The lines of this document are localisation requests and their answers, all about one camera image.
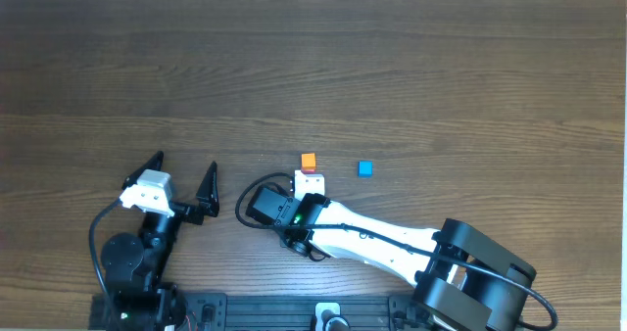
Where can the orange cube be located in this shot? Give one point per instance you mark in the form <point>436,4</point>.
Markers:
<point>308,160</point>

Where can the blue cube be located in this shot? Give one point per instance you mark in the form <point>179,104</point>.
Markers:
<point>365,169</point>

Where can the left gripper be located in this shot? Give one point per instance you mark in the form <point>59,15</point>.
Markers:
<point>188,212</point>

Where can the mounting rail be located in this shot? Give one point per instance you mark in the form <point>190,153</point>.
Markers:
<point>274,314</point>

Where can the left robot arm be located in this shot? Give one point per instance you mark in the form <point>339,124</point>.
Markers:
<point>122,260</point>

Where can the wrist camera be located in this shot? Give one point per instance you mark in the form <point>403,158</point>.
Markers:
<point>309,184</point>
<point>149,193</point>

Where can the red cube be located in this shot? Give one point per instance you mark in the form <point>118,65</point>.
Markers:
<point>308,171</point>

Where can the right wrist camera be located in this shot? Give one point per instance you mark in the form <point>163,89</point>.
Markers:
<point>309,184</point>

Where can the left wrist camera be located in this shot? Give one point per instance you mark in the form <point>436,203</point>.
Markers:
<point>149,193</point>

